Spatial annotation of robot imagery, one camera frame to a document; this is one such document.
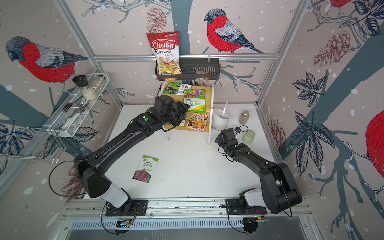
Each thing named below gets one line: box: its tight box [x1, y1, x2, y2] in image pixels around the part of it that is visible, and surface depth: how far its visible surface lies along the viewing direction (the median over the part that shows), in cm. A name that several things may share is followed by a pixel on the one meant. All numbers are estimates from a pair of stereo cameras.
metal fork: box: [61, 95, 84, 113], surface depth 72 cm
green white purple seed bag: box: [132, 154, 159, 184], surface depth 89 cm
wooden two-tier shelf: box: [160, 80, 215, 145], surface depth 81 cm
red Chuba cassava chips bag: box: [146, 31, 182, 75], surface depth 85 cm
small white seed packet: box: [178, 83, 193, 93], surface depth 85 cm
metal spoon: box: [67, 106, 87, 120], surface depth 72 cm
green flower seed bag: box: [183, 89, 207, 114], surface depth 78 cm
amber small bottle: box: [238, 109, 250, 125], surface depth 105 cm
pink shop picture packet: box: [186, 112, 210, 132], surface depth 90 cm
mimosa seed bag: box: [163, 81, 182, 95], surface depth 85 cm
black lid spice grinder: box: [72, 75, 98, 101], surface depth 77 cm
